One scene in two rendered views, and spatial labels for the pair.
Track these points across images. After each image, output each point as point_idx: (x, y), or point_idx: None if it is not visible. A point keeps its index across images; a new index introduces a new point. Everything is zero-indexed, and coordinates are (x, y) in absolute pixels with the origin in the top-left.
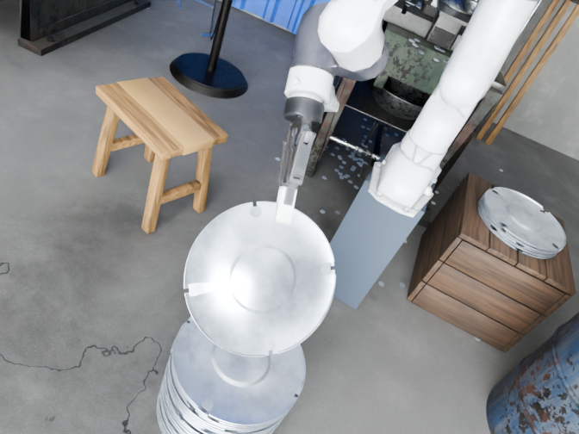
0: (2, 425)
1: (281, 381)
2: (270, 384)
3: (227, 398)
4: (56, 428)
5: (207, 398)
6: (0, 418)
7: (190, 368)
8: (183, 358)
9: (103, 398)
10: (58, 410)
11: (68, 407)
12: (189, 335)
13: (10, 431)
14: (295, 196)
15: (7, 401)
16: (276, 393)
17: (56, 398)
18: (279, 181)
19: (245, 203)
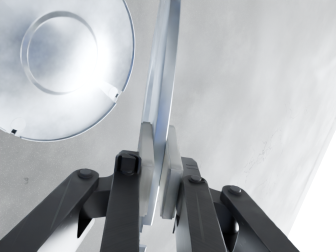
0: (33, 206)
1: (93, 1)
2: (96, 18)
3: (108, 73)
4: (33, 172)
5: (107, 94)
6: (27, 211)
7: (77, 115)
8: (67, 126)
9: (3, 149)
10: (18, 179)
11: (15, 172)
12: (35, 126)
13: (37, 199)
14: (179, 157)
15: (13, 215)
16: (105, 12)
17: (7, 185)
18: (92, 222)
19: (145, 250)
